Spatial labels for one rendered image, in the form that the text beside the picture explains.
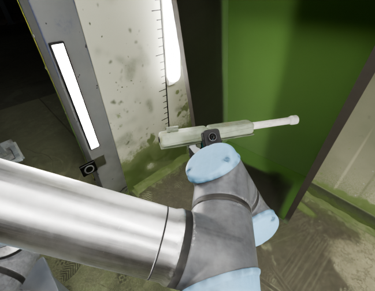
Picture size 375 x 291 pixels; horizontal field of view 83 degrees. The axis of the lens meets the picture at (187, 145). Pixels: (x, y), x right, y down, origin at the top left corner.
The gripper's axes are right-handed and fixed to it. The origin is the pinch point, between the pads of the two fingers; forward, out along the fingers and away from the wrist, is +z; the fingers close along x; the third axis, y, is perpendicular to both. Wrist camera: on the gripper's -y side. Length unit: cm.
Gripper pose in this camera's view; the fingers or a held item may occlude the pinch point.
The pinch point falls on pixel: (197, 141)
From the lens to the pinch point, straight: 69.8
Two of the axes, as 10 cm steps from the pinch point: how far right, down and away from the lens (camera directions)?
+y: 0.6, 8.8, 4.6
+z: -2.8, -4.3, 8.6
